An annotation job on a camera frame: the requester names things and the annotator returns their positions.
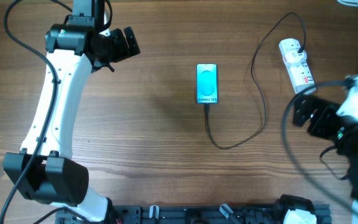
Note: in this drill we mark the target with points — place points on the white charger adapter plug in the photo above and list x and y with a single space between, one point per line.
293 58

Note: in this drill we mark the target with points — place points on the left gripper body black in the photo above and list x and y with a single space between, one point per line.
118 48

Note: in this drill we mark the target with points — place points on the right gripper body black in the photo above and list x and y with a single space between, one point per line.
317 121

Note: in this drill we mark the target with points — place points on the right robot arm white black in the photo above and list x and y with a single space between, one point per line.
346 144

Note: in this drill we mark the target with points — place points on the white power strip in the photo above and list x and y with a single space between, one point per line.
300 76

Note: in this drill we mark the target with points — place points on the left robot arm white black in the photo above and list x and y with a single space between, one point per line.
43 170

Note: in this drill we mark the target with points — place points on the blue Galaxy S25 smartphone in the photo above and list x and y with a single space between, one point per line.
206 83

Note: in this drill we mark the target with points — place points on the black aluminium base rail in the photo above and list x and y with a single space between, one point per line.
255 214

